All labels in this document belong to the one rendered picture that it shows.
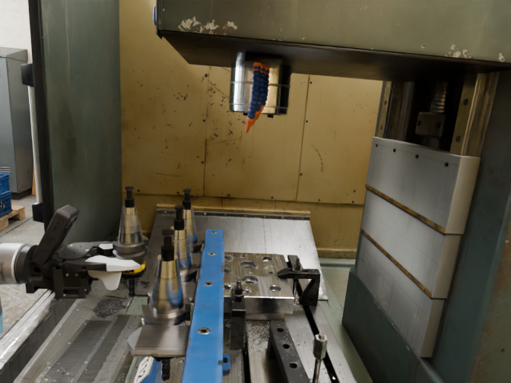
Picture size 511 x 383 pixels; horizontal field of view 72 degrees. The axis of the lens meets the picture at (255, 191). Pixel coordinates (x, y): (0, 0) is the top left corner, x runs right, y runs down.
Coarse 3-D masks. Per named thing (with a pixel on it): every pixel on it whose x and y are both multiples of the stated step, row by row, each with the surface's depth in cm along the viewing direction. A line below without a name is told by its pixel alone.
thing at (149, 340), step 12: (132, 336) 41; (144, 336) 41; (156, 336) 41; (168, 336) 41; (180, 336) 42; (132, 348) 39; (144, 348) 39; (156, 348) 39; (168, 348) 39; (180, 348) 40
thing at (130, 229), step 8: (128, 208) 63; (136, 208) 64; (128, 216) 63; (136, 216) 64; (120, 224) 63; (128, 224) 63; (136, 224) 64; (120, 232) 63; (128, 232) 63; (136, 232) 64; (120, 240) 63; (128, 240) 63; (136, 240) 64
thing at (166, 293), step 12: (156, 264) 44; (168, 264) 44; (156, 276) 44; (168, 276) 44; (156, 288) 44; (168, 288) 44; (180, 288) 45; (156, 300) 44; (168, 300) 44; (180, 300) 45; (156, 312) 44; (168, 312) 44
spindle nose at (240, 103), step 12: (240, 72) 85; (276, 72) 84; (288, 72) 86; (240, 84) 85; (276, 84) 85; (288, 84) 87; (240, 96) 86; (276, 96) 85; (288, 96) 89; (240, 108) 87; (264, 108) 85; (276, 108) 86; (288, 108) 91
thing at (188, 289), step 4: (184, 284) 53; (188, 284) 53; (192, 284) 54; (196, 284) 54; (184, 288) 52; (188, 288) 52; (192, 288) 52; (148, 292) 51; (184, 292) 51; (188, 292) 51; (192, 292) 51; (188, 296) 50; (192, 296) 50; (192, 300) 50
